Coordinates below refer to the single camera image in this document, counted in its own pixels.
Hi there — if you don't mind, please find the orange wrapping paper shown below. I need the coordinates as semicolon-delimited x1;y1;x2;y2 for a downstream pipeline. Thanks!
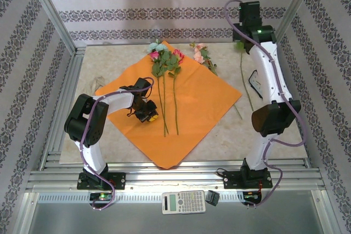
94;41;244;169

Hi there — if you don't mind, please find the green leafy fake sprig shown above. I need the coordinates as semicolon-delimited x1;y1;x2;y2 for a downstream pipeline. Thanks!
234;41;254;113

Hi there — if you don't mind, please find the cream printed ribbon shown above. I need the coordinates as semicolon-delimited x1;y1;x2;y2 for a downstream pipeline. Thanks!
87;76;106;95

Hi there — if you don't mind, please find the magenta fake rose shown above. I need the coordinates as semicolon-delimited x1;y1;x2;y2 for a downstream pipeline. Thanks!
149;51;169;133

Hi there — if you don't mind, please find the blue fake flower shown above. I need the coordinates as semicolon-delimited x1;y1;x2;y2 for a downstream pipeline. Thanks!
148;39;169;138

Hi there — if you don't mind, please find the peach fake flower spray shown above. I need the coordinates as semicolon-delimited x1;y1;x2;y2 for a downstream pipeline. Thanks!
189;42;244;121

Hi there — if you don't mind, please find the black alarm clock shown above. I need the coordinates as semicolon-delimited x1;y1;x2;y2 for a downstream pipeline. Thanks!
248;71;264;99

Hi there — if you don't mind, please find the slotted metal strip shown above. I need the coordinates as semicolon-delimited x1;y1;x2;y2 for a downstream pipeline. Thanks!
37;192;316;204

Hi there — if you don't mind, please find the white scientific calculator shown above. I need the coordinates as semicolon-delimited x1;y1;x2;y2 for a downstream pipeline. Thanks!
161;190;207;215

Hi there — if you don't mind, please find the small green-lit circuit board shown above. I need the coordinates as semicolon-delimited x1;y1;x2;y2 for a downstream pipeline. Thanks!
242;191;261;201
89;192;113;201

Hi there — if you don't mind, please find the small black box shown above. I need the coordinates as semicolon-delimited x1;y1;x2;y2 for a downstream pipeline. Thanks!
205;190;220;206

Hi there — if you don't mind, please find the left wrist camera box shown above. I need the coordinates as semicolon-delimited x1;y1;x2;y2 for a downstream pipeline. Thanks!
134;77;151;93

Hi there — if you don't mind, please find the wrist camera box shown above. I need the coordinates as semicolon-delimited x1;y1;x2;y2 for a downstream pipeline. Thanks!
239;1;261;24
134;77;151;93

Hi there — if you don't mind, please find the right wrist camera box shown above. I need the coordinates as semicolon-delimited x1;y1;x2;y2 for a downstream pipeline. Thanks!
239;1;261;24

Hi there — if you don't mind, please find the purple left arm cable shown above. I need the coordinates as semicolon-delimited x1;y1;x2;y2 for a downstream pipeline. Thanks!
78;76;156;212

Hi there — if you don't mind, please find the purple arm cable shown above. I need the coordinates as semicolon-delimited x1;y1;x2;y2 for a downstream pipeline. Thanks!
224;0;308;209
78;76;156;212

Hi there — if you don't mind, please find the aluminium frame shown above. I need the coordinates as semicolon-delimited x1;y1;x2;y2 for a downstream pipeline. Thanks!
10;0;341;234

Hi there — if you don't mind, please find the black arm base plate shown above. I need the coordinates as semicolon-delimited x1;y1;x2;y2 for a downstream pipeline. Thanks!
77;172;126;190
223;170;273;190

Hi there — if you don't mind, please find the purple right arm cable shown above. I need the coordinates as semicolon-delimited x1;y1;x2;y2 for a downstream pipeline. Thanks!
224;0;308;209

